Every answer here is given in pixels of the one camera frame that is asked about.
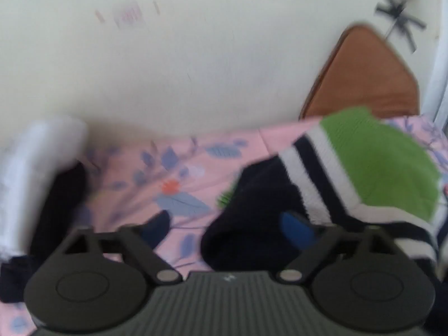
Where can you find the white cloth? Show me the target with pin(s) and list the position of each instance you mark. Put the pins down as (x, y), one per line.
(31, 171)

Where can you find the green navy white striped sweater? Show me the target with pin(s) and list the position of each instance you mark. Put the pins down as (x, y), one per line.
(381, 168)

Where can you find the brown wooden headboard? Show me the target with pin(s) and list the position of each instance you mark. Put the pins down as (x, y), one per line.
(367, 77)

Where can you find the pink floral bedsheet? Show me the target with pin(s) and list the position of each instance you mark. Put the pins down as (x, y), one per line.
(147, 178)

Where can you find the dark cloth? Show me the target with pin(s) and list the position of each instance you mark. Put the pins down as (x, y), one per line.
(57, 213)

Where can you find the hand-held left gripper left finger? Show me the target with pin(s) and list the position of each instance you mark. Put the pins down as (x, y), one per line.
(158, 230)

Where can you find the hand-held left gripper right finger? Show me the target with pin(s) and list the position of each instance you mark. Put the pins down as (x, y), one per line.
(296, 231)

